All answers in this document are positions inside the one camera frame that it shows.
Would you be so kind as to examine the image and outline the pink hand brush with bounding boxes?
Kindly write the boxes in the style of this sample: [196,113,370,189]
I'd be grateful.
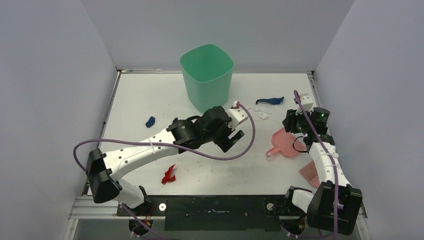
[298,161,320,189]

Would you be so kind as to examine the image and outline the green plastic bin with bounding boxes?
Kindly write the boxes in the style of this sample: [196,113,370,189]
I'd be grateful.
[179,44,235,113]

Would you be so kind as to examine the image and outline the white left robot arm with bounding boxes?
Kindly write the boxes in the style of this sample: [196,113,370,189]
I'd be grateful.
[85,106,249,216]

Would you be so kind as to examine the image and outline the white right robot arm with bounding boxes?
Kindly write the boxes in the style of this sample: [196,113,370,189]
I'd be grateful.
[282,107,363,236]

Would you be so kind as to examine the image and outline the white paper scraps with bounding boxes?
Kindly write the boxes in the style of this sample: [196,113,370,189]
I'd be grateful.
[252,106,272,120]

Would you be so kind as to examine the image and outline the pink plastic dustpan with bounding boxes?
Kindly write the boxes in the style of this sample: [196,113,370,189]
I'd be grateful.
[265,128,307,158]

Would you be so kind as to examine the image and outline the long blue paper scrap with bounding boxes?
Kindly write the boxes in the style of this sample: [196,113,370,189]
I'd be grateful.
[255,96,285,105]

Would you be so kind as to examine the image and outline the small blue paper scrap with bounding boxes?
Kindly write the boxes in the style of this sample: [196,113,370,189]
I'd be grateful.
[145,116,156,128]

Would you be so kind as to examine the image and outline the red paper scrap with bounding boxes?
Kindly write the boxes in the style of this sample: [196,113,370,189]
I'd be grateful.
[161,164,176,185]

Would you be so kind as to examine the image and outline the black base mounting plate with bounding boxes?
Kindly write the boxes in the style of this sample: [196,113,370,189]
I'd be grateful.
[136,195,302,232]

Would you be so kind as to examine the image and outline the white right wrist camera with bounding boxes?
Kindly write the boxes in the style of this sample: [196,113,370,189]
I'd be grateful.
[299,93,315,113]

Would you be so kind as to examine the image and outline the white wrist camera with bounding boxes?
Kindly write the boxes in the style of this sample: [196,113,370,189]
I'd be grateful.
[226,101,249,130]
[299,93,315,113]

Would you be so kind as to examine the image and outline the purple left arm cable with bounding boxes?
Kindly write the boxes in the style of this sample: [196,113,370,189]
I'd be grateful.
[73,102,257,240]

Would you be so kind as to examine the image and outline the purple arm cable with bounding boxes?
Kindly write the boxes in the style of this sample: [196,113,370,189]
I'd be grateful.
[293,89,339,240]
[73,102,257,240]

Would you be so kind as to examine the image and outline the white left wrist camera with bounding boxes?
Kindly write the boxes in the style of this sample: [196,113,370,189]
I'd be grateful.
[226,101,249,130]

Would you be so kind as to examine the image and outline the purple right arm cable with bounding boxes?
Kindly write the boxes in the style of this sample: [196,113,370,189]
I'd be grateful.
[293,89,339,240]

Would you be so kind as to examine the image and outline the aluminium frame rail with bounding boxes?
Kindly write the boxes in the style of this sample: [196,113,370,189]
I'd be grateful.
[67,195,369,220]

